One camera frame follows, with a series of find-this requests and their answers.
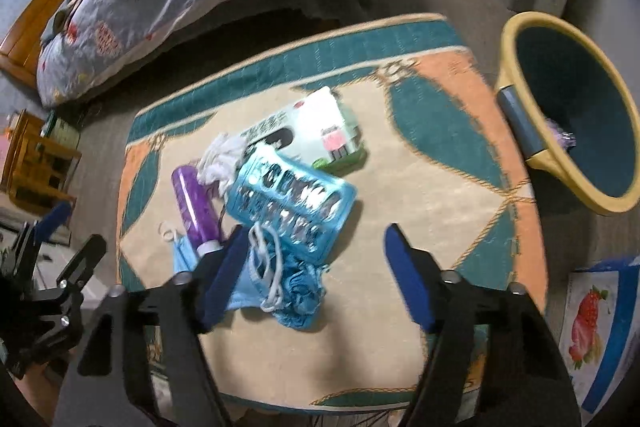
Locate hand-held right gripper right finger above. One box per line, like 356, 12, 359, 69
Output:
384, 223, 581, 427

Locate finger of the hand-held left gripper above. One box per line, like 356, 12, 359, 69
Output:
55, 234, 108, 294
10, 202, 74, 269

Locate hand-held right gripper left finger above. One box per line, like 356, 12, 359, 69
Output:
52, 224, 251, 427

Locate blue face mask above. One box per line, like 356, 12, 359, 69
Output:
247, 222, 331, 333
159, 221, 271, 313

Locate pale green medicine box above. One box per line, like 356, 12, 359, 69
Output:
240, 86, 368, 172

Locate pink snack wrapper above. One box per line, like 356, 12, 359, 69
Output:
545, 117, 579, 152

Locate teal bin with yellow rim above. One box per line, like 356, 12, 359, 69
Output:
495, 12, 640, 214

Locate wooden nightstand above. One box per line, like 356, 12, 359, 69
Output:
0, 109, 83, 212

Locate purple bottle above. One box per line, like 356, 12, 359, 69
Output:
171, 163, 223, 258

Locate blue blister pack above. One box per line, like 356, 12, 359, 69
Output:
223, 142, 358, 265

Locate crumpled white tissue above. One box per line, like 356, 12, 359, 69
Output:
196, 133, 248, 200

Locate patterned teal and orange cushion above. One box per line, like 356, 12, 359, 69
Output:
116, 13, 550, 410

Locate blue box with strawberry print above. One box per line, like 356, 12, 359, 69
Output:
555, 257, 640, 415

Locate wooden bed headboard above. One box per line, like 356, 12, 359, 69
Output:
0, 0, 128, 90

